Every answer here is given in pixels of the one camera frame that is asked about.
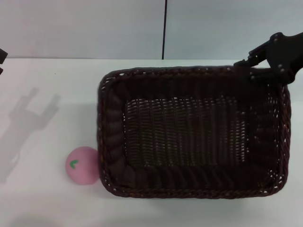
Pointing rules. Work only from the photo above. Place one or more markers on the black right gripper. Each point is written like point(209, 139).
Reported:
point(284, 52)

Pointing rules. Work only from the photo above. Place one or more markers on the pink toy peach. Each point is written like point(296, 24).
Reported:
point(82, 168)

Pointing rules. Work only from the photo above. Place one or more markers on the dark brown woven rectangular basket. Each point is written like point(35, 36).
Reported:
point(180, 132)

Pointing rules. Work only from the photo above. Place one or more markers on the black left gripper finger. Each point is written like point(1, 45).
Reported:
point(2, 56)
point(1, 71)

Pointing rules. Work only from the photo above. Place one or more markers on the thin black vertical wall strip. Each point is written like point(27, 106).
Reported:
point(164, 28)

